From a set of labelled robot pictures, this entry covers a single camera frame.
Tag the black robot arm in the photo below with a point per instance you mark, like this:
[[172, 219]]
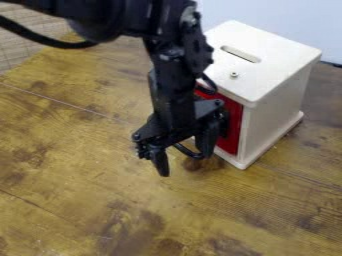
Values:
[[168, 26]]

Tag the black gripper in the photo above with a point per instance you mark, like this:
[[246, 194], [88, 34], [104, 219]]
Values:
[[207, 127]]

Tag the black drawer handle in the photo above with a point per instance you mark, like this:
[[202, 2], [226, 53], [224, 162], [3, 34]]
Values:
[[187, 152]]

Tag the white wooden box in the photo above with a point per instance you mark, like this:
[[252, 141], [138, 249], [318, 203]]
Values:
[[260, 70]]

